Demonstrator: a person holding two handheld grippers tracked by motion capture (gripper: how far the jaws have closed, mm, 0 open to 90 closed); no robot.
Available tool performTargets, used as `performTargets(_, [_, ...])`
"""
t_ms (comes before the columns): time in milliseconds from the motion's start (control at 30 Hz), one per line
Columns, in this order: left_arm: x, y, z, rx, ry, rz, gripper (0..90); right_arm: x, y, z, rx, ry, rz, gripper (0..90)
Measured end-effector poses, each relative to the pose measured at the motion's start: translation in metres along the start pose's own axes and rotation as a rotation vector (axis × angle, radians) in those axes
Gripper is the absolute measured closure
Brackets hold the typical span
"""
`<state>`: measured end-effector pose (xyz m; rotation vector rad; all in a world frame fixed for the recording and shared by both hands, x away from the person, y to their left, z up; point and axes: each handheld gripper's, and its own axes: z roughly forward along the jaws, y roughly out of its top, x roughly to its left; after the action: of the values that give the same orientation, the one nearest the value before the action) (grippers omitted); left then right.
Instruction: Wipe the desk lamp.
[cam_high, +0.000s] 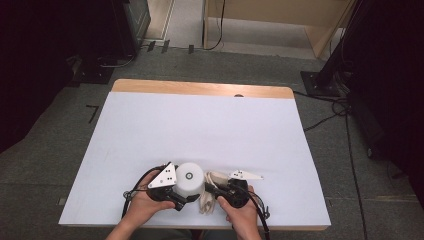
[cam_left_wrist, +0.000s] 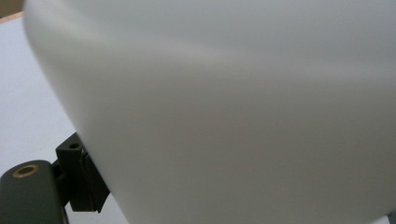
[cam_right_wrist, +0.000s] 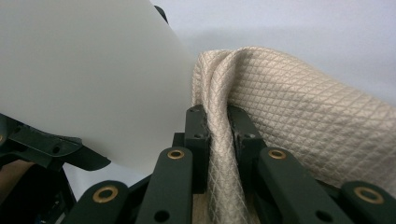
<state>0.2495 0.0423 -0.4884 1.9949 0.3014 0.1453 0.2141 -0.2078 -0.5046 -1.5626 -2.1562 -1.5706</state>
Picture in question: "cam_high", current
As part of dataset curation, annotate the black stand pole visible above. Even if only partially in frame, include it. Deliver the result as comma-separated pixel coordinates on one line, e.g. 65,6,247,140
316,0,366,88

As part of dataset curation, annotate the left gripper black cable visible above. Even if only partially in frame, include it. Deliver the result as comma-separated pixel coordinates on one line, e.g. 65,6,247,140
122,165,168,219

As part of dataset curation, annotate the dark floor base plate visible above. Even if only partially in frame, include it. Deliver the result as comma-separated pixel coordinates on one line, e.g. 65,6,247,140
71,56,115,85

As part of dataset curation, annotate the long black floor cable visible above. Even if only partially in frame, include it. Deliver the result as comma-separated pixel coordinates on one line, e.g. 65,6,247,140
344,113,368,240

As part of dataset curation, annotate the black cabinet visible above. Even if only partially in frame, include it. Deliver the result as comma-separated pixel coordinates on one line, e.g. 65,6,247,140
111,0,152,58

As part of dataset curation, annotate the grey floor cable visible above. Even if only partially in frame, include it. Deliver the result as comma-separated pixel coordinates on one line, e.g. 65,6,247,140
97,54,135,69

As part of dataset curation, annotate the hanging black cable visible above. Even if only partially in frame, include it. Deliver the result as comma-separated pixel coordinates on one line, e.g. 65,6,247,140
203,0,227,52

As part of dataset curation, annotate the beige cloth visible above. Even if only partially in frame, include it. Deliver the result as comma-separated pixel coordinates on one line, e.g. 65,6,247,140
198,170,231,215

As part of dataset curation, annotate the white-topped wooden table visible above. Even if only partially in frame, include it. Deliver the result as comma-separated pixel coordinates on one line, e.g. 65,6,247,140
58,78,332,232

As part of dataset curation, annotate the person's right hand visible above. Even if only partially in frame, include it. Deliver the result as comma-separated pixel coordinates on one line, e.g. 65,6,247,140
216,185,261,232

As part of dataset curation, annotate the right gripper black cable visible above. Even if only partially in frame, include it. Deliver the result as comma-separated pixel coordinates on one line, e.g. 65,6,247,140
248,191,271,240

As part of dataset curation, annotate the person's left hand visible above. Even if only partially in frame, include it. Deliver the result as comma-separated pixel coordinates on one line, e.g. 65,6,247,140
128,179,176,228

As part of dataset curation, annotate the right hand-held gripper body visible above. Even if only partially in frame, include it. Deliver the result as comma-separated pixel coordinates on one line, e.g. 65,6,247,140
217,169,264,209

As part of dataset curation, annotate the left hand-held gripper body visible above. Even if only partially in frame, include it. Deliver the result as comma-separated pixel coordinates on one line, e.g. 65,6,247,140
146,162,188,212

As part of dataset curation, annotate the wooden shelf unit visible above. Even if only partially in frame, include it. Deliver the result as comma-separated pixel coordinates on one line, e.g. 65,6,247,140
202,0,354,60

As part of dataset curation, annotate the dark curtain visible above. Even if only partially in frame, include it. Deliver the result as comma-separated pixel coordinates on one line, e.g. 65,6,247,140
0,0,114,154
343,0,424,211

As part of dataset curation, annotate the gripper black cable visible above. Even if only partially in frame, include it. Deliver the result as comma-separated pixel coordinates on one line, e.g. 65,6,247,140
122,165,168,219
248,191,271,240

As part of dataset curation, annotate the black stand base plate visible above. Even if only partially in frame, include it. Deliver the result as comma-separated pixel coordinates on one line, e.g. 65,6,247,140
299,69,342,98

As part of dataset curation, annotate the looped black floor cable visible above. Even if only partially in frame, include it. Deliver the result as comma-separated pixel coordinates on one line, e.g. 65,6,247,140
293,89,352,133

